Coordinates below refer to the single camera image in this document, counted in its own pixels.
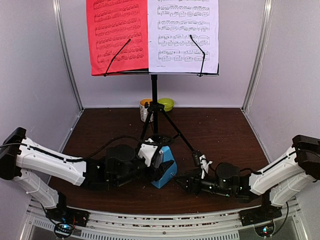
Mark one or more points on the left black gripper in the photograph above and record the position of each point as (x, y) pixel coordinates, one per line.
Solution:
(156, 173)

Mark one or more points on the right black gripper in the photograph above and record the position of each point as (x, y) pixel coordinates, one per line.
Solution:
(193, 180)

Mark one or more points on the blue metronome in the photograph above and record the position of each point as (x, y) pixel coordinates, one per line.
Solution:
(170, 173)

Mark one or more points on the white sheet music paper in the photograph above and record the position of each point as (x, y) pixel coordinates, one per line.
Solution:
(183, 36)

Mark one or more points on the red sheet music paper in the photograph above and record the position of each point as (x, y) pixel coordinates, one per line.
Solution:
(117, 35)

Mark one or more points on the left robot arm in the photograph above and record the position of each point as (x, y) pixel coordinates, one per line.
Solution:
(109, 166)

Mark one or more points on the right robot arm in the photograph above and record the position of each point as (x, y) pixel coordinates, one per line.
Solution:
(280, 180)

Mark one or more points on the white floral mug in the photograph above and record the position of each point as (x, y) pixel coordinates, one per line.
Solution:
(144, 105)

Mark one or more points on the green bowl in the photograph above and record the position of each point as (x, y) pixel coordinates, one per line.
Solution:
(168, 103)

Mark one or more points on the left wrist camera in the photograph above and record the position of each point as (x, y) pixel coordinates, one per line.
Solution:
(152, 154)

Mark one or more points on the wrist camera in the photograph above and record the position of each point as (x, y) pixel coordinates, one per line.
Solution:
(201, 162)
(152, 154)

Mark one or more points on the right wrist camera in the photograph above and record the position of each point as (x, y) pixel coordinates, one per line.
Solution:
(201, 162)

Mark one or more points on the front aluminium rail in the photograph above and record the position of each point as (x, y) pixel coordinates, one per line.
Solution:
(225, 225)

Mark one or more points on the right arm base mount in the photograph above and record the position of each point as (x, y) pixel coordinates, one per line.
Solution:
(261, 220)

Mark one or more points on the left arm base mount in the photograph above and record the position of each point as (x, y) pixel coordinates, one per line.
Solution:
(66, 222)

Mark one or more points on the right aluminium frame post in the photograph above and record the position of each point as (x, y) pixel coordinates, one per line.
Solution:
(258, 61)

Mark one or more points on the aluminium frame post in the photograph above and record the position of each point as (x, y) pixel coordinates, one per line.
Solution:
(66, 57)
(258, 61)

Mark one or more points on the left aluminium frame post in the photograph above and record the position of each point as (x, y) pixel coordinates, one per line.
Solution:
(66, 57)

